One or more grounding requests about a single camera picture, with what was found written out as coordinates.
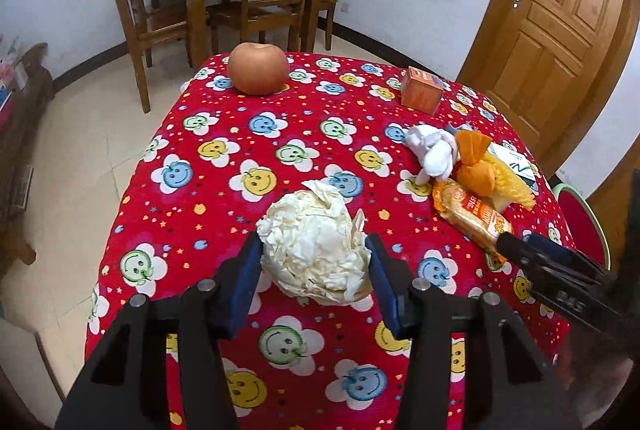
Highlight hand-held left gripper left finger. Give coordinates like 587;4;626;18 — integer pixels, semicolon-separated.
54;234;264;430

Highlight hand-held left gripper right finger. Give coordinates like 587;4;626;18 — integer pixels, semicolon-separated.
364;233;581;430

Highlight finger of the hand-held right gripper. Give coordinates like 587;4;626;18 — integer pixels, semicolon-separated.
525;234;616;278
497;231;546;278

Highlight orange snack packet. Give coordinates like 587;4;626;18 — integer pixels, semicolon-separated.
432;180;513;256

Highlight white paper ball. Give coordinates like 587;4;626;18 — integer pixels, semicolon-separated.
256;180;373;307

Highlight red stool with green rim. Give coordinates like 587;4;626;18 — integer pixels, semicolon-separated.
550;182;612;271

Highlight yellow corn toy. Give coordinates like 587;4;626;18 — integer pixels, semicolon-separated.
480;150;537;211

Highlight white medicine box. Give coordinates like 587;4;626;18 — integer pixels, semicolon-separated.
487;142;537;185

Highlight white plush toy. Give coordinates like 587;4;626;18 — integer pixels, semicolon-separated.
404;125;458;185

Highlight red smiley flower tablecloth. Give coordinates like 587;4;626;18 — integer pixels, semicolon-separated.
85;51;576;430

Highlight orange cardboard box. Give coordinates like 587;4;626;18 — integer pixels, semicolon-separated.
400;66;443;115

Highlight reddish apple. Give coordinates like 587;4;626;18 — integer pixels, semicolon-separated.
228;42;291;96

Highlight panelled wooden door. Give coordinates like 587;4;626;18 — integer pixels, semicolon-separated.
456;0;640;181

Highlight dark wooden bench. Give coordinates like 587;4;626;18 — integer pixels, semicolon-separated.
0;42;56;266

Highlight pink package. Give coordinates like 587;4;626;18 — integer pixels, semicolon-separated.
0;60;27;93

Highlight wooden door frame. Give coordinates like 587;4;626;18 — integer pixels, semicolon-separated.
585;152;640;221

